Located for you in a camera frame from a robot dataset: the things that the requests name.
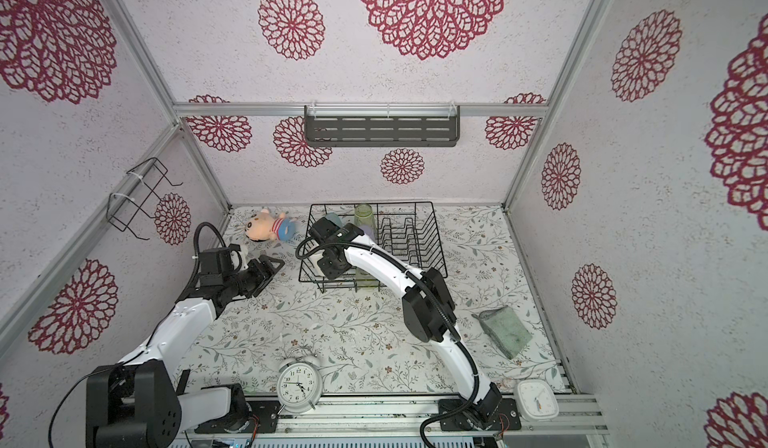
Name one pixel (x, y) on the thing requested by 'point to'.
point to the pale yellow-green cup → (364, 279)
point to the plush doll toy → (263, 227)
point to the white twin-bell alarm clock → (299, 383)
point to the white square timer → (537, 400)
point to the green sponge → (506, 328)
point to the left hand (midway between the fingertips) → (279, 273)
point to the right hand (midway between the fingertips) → (334, 263)
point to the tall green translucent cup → (364, 217)
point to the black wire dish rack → (407, 229)
